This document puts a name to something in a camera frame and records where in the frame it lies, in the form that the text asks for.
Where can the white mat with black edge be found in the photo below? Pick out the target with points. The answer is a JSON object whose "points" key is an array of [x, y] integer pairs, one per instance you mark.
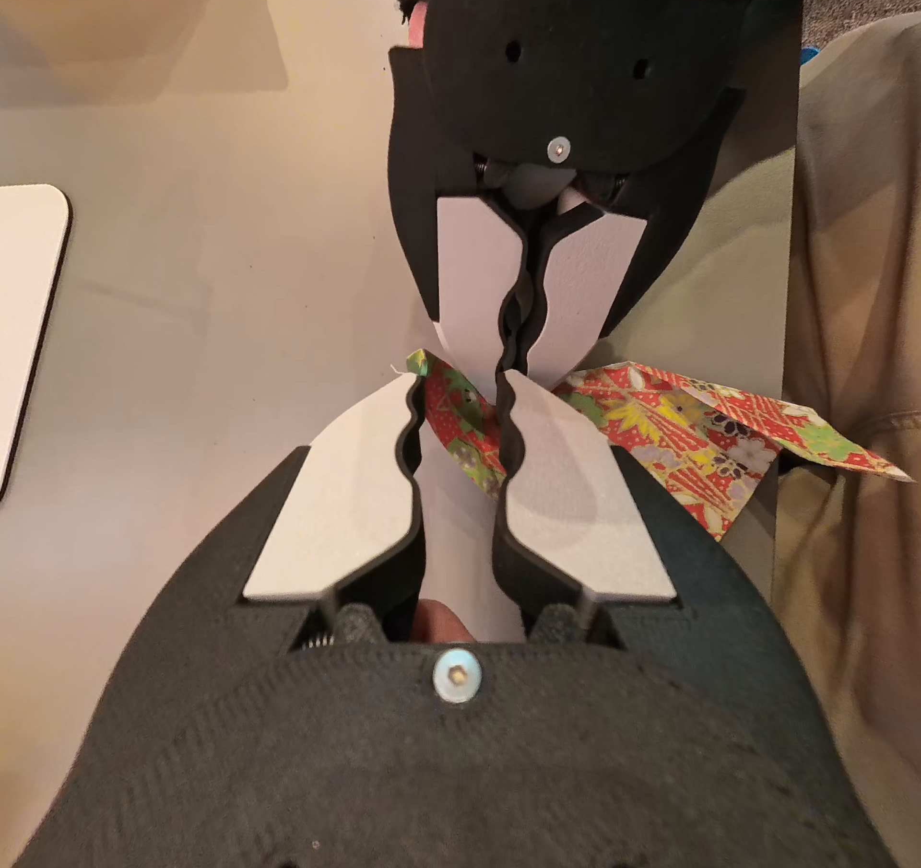
{"points": [[25, 321]]}

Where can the floral patterned origami paper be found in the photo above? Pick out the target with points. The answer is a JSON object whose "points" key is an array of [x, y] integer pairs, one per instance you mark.
{"points": [[683, 436]]}

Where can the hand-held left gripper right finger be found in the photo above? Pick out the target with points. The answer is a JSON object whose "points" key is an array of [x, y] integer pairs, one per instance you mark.
{"points": [[575, 515]]}

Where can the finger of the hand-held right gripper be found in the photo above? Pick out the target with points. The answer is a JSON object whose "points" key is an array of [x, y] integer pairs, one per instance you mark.
{"points": [[468, 271], [590, 278]]}

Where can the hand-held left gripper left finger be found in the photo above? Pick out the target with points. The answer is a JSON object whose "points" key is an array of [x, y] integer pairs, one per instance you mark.
{"points": [[338, 508]]}

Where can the person's beige trousers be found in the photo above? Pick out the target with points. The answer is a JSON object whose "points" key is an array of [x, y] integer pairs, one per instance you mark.
{"points": [[856, 307]]}

